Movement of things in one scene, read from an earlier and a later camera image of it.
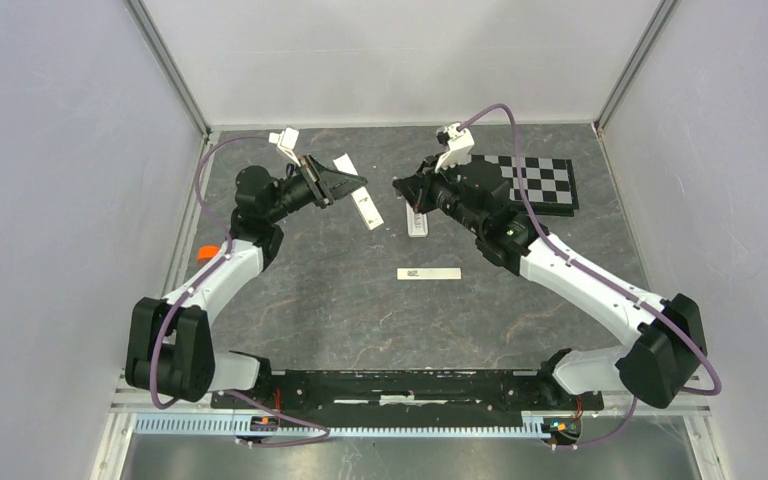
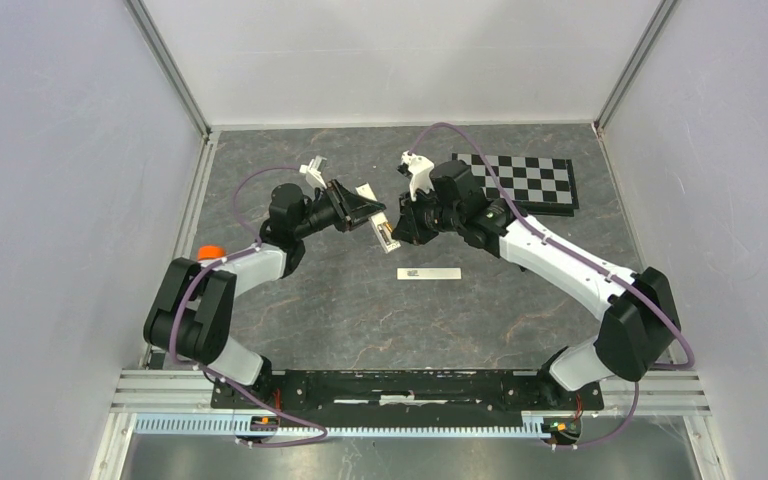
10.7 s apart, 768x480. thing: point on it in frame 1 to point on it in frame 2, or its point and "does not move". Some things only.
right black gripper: [417, 189] to [408, 228]
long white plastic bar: [363, 198] to [378, 223]
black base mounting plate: [406, 394] does not move
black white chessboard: [550, 183] does not move
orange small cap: [206, 253] does not move
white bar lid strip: [429, 273] does not move
